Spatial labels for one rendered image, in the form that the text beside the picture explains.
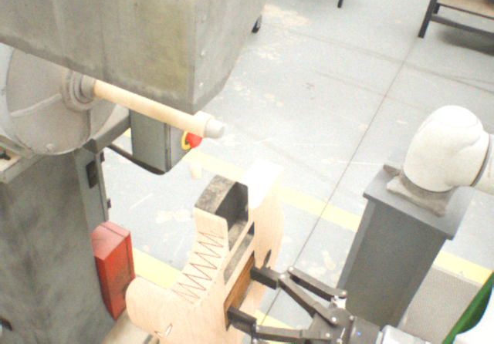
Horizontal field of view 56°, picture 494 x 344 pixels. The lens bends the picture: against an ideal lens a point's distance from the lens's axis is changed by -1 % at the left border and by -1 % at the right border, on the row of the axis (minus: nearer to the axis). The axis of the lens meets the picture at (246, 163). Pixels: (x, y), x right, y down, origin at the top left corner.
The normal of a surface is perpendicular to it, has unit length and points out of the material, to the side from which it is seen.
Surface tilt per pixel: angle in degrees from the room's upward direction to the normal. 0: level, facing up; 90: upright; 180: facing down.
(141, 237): 0
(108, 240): 0
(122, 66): 90
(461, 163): 85
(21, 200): 90
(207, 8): 90
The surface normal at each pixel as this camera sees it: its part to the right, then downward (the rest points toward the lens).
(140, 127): -0.45, 0.55
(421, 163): -0.74, 0.39
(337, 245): 0.09, -0.76
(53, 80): 0.83, 0.38
